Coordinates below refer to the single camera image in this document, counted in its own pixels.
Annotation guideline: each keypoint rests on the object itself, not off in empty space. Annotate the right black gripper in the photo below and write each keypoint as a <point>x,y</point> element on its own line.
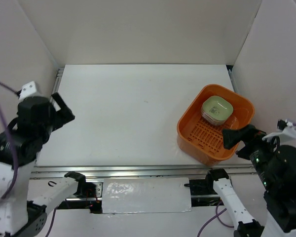
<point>249,134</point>

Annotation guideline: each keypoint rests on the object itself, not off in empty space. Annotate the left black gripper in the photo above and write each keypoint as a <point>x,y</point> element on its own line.
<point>65,112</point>

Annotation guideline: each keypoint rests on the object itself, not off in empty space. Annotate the cream plate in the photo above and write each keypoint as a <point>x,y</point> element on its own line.
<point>212,120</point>

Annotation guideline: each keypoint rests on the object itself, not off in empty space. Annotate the green plate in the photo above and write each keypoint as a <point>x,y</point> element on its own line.
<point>217,108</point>

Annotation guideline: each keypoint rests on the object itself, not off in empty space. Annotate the orange plastic bin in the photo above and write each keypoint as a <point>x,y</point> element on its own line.
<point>203,141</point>

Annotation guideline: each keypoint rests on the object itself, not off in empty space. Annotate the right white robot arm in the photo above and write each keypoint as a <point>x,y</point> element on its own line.
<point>275,164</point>

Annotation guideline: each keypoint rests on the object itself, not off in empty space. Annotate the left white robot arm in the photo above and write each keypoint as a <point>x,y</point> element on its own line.
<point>20,217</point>

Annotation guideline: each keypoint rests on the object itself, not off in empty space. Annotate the white foil cover panel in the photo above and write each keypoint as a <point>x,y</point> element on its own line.
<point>146,195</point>

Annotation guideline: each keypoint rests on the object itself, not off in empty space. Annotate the aluminium frame rail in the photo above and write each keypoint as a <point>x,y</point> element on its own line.
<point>99,172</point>

